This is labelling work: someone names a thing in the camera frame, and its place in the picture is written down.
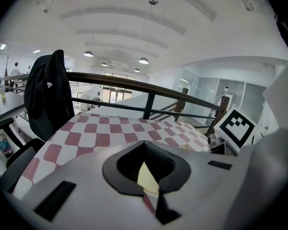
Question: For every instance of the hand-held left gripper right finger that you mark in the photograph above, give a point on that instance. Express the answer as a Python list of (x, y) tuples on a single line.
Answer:
[(201, 190)]

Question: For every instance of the clear bottle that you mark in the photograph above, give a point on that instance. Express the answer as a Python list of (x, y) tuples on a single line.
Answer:
[(2, 88)]

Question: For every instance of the wooden coat stand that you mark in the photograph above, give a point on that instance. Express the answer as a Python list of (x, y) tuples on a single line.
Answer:
[(6, 67)]

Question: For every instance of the black office chair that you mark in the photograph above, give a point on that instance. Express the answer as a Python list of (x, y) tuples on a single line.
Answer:
[(16, 162)]

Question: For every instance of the dome pendant lamp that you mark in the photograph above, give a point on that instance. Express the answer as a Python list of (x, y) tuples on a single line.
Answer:
[(137, 70), (104, 64), (88, 54), (143, 60)]

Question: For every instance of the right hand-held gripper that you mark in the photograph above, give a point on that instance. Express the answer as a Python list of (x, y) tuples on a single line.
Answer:
[(237, 127)]

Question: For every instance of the red and white checkered tablecloth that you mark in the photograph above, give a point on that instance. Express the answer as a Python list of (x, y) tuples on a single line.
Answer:
[(105, 133)]

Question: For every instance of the rectangular ceiling light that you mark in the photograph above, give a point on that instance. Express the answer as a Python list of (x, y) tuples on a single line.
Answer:
[(36, 51), (2, 46)]

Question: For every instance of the grey ceiling fixture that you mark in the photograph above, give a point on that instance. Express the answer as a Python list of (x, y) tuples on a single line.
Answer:
[(153, 1)]

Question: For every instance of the black jacket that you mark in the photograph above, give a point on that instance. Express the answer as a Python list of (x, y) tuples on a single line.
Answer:
[(46, 95)]

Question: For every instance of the colourful printed cup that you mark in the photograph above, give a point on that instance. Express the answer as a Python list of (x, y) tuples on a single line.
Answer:
[(4, 145)]

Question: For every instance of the cream plate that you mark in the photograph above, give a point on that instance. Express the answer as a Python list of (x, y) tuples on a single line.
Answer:
[(147, 177)]

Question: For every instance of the dark railing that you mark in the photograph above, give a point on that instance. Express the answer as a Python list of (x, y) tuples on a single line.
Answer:
[(134, 84)]

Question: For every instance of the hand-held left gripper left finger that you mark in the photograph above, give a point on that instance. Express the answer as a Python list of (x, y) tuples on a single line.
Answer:
[(91, 200)]

